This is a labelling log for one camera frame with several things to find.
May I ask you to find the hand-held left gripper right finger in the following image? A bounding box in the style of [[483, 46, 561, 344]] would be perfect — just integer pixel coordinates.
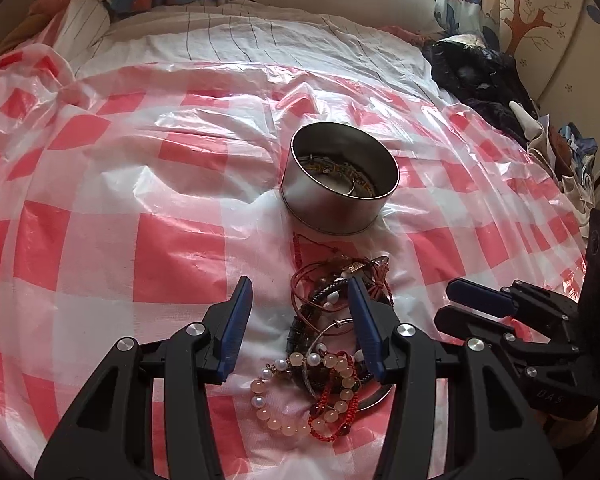
[[347, 276, 563, 480]]

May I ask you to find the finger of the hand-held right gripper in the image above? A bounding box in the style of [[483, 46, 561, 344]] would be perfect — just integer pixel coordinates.
[[433, 306, 583, 361], [445, 278, 581, 333]]

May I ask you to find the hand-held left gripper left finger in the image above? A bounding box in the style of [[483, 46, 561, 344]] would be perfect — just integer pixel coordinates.
[[34, 276, 253, 480]]

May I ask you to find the pile of beaded bracelets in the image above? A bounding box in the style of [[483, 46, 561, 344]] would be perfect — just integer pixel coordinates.
[[250, 232, 395, 445]]

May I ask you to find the round metal tin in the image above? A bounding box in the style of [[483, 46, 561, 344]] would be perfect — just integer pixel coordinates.
[[280, 123, 400, 236]]

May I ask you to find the silver metal lid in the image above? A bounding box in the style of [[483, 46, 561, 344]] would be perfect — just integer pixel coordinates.
[[352, 382, 392, 413]]

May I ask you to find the thin metal bangle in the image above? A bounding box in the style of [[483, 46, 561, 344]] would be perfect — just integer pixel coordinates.
[[301, 157, 377, 198]]

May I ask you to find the heap of light clothes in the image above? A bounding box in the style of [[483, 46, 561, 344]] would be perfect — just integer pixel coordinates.
[[510, 100, 598, 221]]

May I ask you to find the red checked plastic sheet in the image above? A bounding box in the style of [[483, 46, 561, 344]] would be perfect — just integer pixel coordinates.
[[0, 42, 593, 480]]

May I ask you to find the dark jacket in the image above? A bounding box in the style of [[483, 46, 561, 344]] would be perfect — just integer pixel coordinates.
[[422, 35, 538, 146]]

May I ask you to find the wardrobe with tree decoration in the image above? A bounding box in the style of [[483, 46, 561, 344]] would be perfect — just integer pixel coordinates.
[[495, 0, 600, 181]]

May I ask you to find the pink cloth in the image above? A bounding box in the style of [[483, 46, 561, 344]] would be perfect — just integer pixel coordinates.
[[380, 24, 431, 50]]

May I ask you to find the striped white bedsheet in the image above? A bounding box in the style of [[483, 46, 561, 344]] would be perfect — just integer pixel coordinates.
[[55, 0, 431, 81]]

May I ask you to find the orange cloth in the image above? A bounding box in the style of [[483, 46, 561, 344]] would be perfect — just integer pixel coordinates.
[[0, 0, 81, 56]]

